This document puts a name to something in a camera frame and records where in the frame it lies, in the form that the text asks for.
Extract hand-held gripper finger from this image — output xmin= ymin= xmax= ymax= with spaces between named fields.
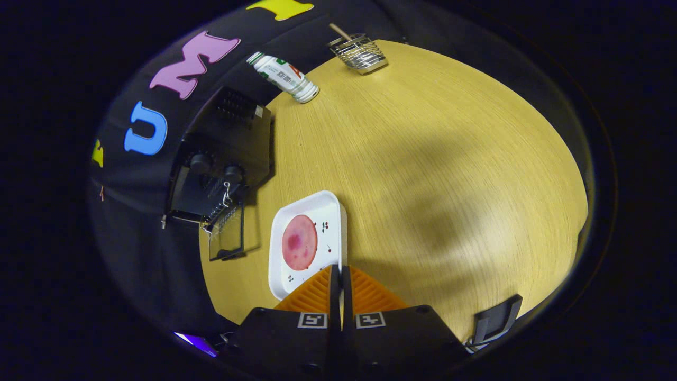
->
xmin=342 ymin=266 xmax=470 ymax=381
xmin=225 ymin=265 xmax=342 ymax=381

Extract pink ham slice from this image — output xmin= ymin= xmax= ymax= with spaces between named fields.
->
xmin=281 ymin=214 xmax=319 ymax=271

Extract white square plate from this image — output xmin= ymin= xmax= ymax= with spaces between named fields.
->
xmin=268 ymin=190 xmax=348 ymax=301

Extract black toaster oven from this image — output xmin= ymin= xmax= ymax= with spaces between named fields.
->
xmin=164 ymin=87 xmax=276 ymax=262

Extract dark rectangular object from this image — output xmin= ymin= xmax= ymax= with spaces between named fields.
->
xmin=472 ymin=294 xmax=524 ymax=346

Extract black backdrop cloth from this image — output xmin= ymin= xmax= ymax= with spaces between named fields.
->
xmin=87 ymin=0 xmax=413 ymax=339

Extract white drink bottle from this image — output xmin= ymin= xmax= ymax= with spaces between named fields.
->
xmin=246 ymin=51 xmax=321 ymax=104

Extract metal wire holder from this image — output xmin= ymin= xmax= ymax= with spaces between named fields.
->
xmin=327 ymin=33 xmax=389 ymax=75

